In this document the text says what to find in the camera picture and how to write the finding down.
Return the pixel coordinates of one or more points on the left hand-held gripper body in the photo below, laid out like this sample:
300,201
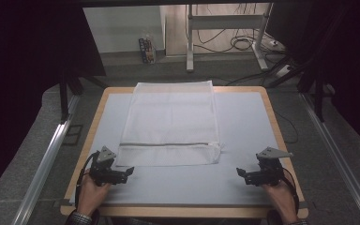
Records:
106,170

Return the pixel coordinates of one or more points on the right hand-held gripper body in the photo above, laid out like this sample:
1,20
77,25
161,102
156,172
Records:
268,168

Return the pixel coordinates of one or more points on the white mesh laundry bag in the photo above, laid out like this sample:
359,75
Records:
168,122

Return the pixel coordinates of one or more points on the person's left hand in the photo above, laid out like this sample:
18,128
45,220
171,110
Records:
90,195

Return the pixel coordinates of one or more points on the person's right hand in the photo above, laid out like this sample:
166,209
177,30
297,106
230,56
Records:
281,200

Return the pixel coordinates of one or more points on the wooden table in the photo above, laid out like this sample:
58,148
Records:
270,103

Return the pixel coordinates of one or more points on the black metal stand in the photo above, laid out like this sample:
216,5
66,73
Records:
318,100
64,100

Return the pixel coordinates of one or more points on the white power strip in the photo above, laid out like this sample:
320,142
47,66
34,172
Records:
283,70

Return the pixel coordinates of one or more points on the dark printed packet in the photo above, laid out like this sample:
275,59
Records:
147,50

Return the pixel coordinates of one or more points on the dark curtain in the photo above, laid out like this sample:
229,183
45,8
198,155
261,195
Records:
350,62
22,78

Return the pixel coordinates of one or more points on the black square floor frame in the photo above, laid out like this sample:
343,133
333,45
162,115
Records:
72,135

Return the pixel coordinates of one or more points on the aluminium floor rail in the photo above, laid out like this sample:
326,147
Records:
337,150
43,165

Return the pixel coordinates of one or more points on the white metal desk frame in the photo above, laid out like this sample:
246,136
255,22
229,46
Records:
190,37

